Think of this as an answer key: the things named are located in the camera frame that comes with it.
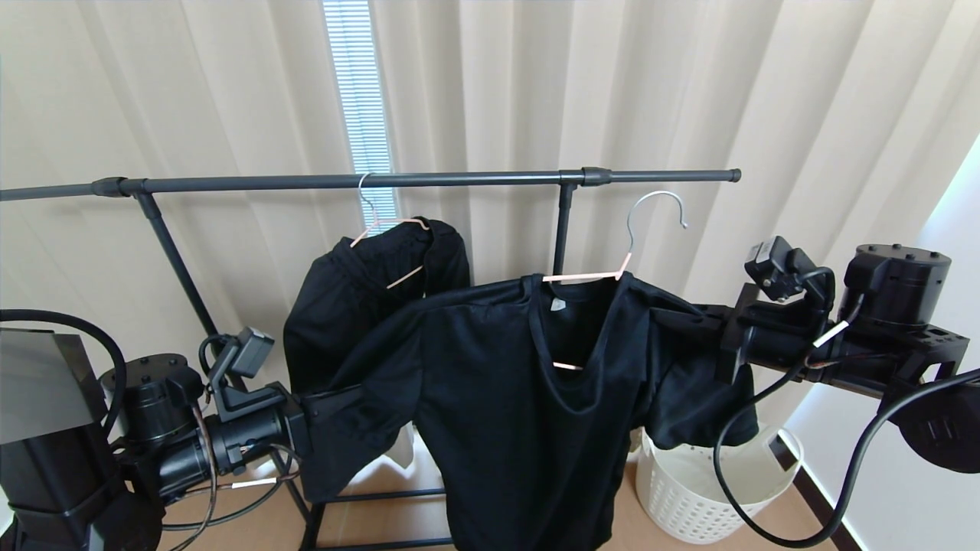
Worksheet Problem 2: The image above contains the black clothes rack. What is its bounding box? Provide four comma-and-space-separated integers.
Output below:
0, 168, 742, 551

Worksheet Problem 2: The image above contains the pink clothes hanger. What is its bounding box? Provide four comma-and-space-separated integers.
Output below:
542, 190, 688, 373
350, 174, 433, 292

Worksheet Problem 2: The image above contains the window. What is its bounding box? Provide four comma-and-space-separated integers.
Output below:
322, 0, 399, 230

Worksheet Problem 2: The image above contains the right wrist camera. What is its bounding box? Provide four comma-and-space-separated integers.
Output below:
745, 236, 837, 308

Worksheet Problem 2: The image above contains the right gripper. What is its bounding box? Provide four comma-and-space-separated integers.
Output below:
714, 283, 825, 385

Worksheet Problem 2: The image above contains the white laundry basket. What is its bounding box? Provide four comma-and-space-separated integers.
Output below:
635, 425, 805, 546

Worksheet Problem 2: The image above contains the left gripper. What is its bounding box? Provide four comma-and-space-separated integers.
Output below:
205, 396, 312, 475

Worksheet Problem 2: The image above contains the black garment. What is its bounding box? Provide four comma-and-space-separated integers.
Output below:
283, 218, 472, 395
299, 272, 759, 551

